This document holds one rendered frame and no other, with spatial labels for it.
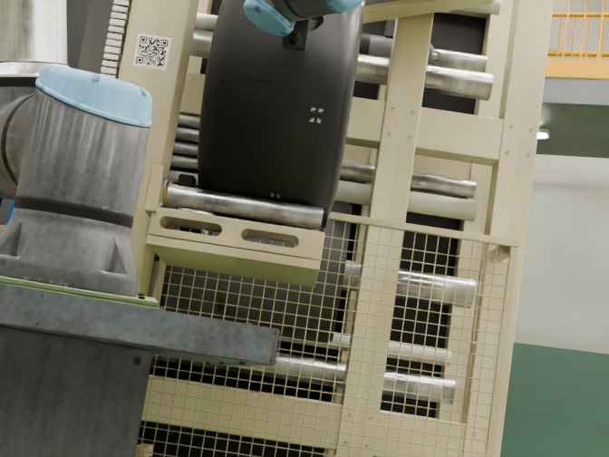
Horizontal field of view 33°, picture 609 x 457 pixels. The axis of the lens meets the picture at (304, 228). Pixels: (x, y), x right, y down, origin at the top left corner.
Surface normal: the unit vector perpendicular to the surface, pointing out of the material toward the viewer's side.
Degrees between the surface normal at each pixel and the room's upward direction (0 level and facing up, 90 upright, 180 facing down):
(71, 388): 90
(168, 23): 90
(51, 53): 91
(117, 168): 94
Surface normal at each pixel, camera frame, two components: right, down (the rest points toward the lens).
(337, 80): 0.67, 0.04
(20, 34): 0.16, 0.07
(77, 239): 0.40, -0.34
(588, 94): -0.33, -0.20
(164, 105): 0.01, -0.15
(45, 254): -0.02, -0.42
